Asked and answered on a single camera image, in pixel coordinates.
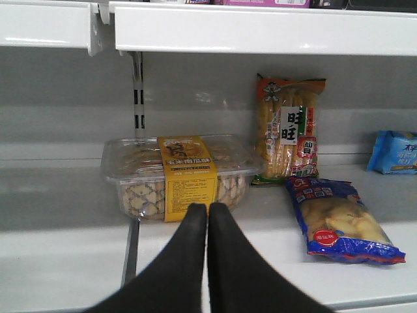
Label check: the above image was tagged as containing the orange rice cracker bag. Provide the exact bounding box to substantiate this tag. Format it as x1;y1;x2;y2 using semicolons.
253;74;326;185

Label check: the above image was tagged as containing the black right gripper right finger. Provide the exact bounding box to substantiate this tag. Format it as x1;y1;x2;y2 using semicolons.
207;203;332;312

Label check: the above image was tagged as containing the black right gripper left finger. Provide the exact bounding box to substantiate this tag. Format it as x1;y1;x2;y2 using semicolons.
86;203;207;312

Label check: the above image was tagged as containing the light blue snack bag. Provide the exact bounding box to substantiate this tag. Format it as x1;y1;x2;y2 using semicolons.
367;130;416;175

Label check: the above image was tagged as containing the clear cookie box yellow band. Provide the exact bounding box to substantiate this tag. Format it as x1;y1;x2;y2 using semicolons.
101;134;265;222

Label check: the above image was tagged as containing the white store shelving unit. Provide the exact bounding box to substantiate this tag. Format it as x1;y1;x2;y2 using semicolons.
1;1;416;312

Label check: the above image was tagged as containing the blue chips bag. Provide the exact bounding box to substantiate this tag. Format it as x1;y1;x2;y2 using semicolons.
285;176;405;265

